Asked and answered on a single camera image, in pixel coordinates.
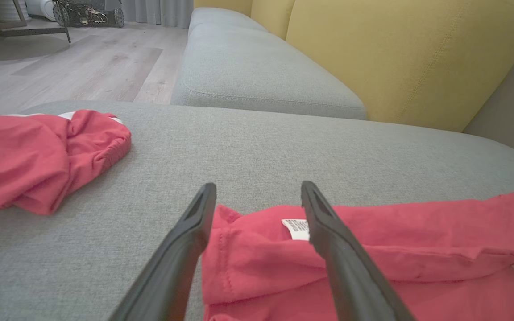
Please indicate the dark metal frame side table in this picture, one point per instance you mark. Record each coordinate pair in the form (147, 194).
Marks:
(25, 30)

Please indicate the red jersey with white trim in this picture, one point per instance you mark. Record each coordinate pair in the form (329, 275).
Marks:
(275, 263)

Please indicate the grey curtain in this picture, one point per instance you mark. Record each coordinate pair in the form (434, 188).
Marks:
(159, 11)

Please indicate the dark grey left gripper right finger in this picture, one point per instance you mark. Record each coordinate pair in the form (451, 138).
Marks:
(346, 267)

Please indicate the grey sofa seat cushion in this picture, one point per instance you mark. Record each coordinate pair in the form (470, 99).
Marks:
(221, 20)
(248, 67)

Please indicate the white round appliance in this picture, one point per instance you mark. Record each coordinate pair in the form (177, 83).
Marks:
(40, 9)

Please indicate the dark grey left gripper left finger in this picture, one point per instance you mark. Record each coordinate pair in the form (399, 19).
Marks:
(172, 263)

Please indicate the red shorts with white band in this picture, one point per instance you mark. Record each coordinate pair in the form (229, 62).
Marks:
(29, 160)

